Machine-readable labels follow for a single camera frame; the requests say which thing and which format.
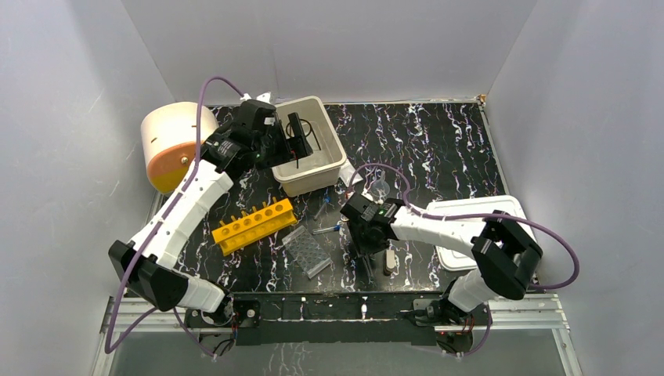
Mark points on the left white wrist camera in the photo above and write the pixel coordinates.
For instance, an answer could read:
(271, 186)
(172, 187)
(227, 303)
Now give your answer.
(265, 97)

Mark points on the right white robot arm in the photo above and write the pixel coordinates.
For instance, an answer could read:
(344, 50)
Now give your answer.
(489, 230)

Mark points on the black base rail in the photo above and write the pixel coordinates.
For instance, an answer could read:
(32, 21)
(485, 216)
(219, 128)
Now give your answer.
(332, 311)

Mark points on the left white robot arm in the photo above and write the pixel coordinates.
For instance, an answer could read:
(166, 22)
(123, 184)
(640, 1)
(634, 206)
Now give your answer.
(146, 263)

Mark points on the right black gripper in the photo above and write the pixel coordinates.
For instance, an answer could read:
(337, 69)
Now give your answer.
(361, 247)

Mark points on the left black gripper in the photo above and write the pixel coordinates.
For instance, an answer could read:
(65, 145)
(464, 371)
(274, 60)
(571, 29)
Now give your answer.
(283, 143)

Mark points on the blue capped tube upper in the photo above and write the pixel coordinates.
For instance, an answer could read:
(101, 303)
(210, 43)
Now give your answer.
(325, 200)

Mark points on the beige plastic tub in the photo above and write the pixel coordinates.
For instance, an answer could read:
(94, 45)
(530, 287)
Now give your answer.
(322, 168)

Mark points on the black wire ring stand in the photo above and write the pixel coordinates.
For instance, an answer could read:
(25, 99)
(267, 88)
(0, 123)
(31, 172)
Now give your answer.
(310, 132)

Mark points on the white orange cylindrical device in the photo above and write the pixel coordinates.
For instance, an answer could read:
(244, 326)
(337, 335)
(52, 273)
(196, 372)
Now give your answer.
(168, 137)

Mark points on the yellow test tube rack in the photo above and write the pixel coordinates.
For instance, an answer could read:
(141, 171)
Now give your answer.
(254, 226)

